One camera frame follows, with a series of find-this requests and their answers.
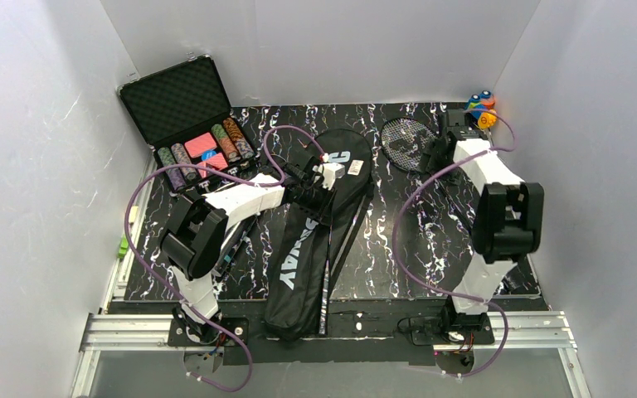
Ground black Crossway racket bag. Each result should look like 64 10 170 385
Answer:
264 129 375 342

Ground black shuttlecock tube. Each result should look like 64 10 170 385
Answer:
212 216 259 278

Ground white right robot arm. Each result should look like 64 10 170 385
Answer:
421 108 544 337

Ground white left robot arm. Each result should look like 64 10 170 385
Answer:
160 154 346 327

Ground colourful toy blocks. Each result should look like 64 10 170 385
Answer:
464 90 498 129

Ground blue dealer chip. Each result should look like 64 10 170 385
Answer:
202 150 217 161

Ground pink playing card deck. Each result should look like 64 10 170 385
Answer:
184 133 217 158

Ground black poker chip case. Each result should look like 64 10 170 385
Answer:
118 55 260 178

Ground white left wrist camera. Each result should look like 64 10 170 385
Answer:
317 163 346 190

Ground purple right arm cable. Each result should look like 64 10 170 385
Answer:
391 107 518 379

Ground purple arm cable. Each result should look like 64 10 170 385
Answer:
391 107 518 379
124 124 331 394

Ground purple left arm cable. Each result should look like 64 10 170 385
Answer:
124 124 331 394

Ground black mounting base plate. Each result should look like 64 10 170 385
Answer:
167 298 495 366

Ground beige block on rail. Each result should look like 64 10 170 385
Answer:
125 206 139 224

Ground green clip on rail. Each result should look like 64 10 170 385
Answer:
117 235 129 260

